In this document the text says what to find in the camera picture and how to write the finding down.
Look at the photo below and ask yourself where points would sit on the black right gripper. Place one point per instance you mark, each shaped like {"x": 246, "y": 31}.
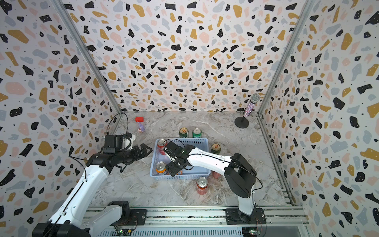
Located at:
{"x": 171, "y": 170}

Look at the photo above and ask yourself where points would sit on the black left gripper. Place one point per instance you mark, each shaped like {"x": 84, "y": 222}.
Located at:
{"x": 137, "y": 155}

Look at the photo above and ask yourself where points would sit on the green and cream can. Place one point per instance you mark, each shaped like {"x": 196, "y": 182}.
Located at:
{"x": 183, "y": 132}

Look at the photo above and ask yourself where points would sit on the green soda can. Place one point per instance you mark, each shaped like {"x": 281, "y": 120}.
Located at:
{"x": 197, "y": 133}

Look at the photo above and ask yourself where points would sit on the red soda can front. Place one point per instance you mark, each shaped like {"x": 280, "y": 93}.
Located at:
{"x": 202, "y": 185}

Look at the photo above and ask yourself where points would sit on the red soda can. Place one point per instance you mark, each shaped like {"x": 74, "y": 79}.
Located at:
{"x": 202, "y": 185}
{"x": 216, "y": 175}

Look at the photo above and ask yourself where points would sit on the dark green beer can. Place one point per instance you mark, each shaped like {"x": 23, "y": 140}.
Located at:
{"x": 215, "y": 149}

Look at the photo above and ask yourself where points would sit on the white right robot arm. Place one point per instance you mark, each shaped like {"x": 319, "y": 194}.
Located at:
{"x": 239, "y": 174}

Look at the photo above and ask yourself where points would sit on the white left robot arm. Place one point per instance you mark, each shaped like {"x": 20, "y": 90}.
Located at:
{"x": 68, "y": 220}

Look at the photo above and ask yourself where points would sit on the light blue plastic basket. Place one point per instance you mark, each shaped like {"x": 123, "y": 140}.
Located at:
{"x": 194, "y": 173}

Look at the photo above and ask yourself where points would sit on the red cola can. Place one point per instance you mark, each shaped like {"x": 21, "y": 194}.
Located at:
{"x": 161, "y": 144}

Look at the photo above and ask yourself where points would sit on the orange soda can left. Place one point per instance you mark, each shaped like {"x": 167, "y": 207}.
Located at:
{"x": 161, "y": 168}

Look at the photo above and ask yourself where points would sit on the black microphone stand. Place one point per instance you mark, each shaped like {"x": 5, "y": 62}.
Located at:
{"x": 241, "y": 122}

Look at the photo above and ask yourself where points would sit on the glittery purple microphone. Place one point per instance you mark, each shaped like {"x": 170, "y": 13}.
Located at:
{"x": 254, "y": 99}

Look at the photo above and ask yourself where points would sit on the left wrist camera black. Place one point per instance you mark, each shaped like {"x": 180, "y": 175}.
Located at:
{"x": 114, "y": 143}

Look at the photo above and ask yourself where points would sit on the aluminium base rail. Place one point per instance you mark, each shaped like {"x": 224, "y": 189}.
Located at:
{"x": 211, "y": 221}

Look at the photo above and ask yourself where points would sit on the aluminium corner post left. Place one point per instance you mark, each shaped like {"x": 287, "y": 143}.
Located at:
{"x": 62, "y": 12}

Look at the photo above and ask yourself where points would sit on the aluminium corner post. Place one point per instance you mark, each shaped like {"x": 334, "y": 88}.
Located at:
{"x": 62, "y": 12}
{"x": 289, "y": 48}

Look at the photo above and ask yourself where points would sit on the aluminium corner post right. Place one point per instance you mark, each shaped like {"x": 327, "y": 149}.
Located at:
{"x": 289, "y": 48}

